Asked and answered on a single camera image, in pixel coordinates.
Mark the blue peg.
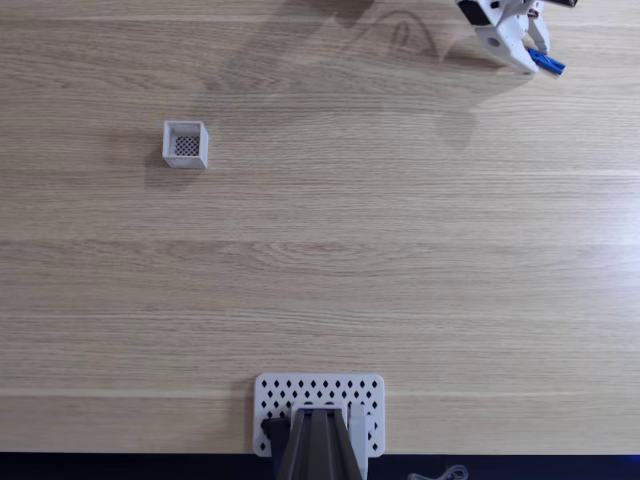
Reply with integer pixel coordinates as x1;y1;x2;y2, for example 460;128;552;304
527;48;567;77

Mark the small white lattice crate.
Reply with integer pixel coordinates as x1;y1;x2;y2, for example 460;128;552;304
162;120;210;170

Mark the white perforated base plate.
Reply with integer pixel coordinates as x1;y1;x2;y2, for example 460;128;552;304
253;372;386;459

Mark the grey corner bracket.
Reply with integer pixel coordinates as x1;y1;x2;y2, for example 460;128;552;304
347;402;370;480

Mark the clear thin cable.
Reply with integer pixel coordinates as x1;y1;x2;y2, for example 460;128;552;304
407;464;470;480

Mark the black aluminium stand post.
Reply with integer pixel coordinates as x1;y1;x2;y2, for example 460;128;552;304
275;407;362;480

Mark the black corner bracket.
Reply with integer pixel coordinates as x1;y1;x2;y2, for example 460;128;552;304
260;417;294;459

